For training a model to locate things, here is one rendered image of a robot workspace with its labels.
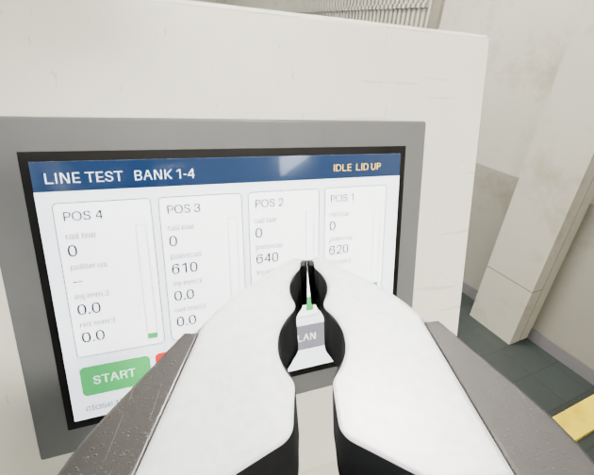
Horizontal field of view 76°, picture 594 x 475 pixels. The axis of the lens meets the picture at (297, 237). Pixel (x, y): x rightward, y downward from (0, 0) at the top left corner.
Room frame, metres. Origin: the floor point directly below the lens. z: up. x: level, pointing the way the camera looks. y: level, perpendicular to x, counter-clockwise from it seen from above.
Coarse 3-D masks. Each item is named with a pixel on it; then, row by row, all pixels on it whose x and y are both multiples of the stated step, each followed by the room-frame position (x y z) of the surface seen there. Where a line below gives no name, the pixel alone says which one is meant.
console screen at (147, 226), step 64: (0, 128) 0.32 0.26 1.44; (64, 128) 0.34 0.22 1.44; (128, 128) 0.36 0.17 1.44; (192, 128) 0.38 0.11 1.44; (256, 128) 0.41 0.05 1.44; (320, 128) 0.44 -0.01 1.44; (384, 128) 0.47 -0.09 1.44; (0, 192) 0.31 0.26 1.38; (64, 192) 0.32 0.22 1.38; (128, 192) 0.34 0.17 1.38; (192, 192) 0.37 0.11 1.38; (256, 192) 0.39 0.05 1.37; (320, 192) 0.42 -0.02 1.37; (384, 192) 0.46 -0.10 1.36; (0, 256) 0.29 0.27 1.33; (64, 256) 0.31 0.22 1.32; (128, 256) 0.33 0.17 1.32; (192, 256) 0.35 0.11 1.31; (256, 256) 0.38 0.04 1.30; (320, 256) 0.41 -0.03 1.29; (384, 256) 0.44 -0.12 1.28; (64, 320) 0.29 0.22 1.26; (128, 320) 0.31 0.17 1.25; (192, 320) 0.33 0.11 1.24; (320, 320) 0.39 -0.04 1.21; (64, 384) 0.27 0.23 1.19; (128, 384) 0.29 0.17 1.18; (320, 384) 0.37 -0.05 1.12; (64, 448) 0.25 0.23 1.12
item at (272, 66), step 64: (0, 0) 0.35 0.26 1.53; (64, 0) 0.37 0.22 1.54; (128, 0) 0.39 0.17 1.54; (0, 64) 0.34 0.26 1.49; (64, 64) 0.36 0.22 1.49; (128, 64) 0.38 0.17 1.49; (192, 64) 0.40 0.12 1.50; (256, 64) 0.43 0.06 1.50; (320, 64) 0.46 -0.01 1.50; (384, 64) 0.49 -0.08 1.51; (448, 64) 0.53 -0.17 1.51; (448, 128) 0.52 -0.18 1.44; (448, 192) 0.50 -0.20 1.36; (448, 256) 0.49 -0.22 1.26; (0, 320) 0.27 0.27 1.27; (448, 320) 0.47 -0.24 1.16; (0, 384) 0.26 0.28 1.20; (0, 448) 0.24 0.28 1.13; (320, 448) 0.35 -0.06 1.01
